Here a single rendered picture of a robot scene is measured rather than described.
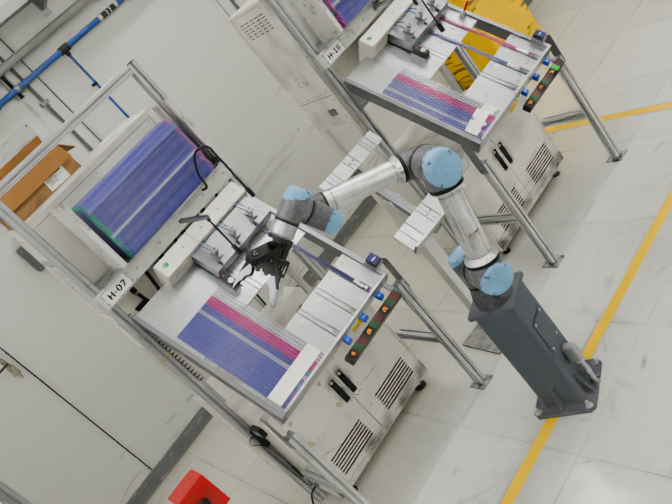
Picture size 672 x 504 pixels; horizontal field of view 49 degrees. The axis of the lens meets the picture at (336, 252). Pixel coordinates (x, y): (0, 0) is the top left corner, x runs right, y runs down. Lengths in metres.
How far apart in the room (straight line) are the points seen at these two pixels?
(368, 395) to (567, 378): 0.89
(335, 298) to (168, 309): 0.64
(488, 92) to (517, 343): 1.27
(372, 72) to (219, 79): 1.54
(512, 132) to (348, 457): 1.82
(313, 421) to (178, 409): 1.66
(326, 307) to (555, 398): 0.92
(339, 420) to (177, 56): 2.55
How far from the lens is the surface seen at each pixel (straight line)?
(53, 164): 3.15
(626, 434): 2.76
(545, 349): 2.72
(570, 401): 2.92
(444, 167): 2.22
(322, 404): 3.10
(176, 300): 2.90
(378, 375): 3.26
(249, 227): 2.93
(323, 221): 2.14
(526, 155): 3.94
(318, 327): 2.77
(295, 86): 3.74
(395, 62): 3.55
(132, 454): 4.57
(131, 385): 4.49
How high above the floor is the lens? 2.02
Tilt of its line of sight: 23 degrees down
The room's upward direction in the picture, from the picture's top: 42 degrees counter-clockwise
